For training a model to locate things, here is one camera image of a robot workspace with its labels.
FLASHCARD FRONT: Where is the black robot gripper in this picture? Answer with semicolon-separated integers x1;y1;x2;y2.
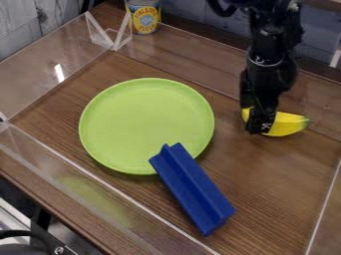
240;48;298;134

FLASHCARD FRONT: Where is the yellow toy banana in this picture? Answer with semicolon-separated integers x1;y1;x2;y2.
241;108;311;136

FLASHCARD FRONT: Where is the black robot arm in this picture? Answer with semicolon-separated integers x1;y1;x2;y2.
206;0;304;134

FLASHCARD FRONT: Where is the green round plate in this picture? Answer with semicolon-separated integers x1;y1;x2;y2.
78;78;214;175

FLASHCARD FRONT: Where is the blue plastic block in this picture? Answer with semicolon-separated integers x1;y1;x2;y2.
150;143;236;236

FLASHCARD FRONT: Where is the clear acrylic enclosure wall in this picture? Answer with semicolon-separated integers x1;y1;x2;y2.
0;6;341;255

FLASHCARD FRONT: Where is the black metal table bracket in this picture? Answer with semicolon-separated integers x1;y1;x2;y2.
31;207;78;255

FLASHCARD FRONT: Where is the black cable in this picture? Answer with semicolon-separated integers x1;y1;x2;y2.
0;229;51;255

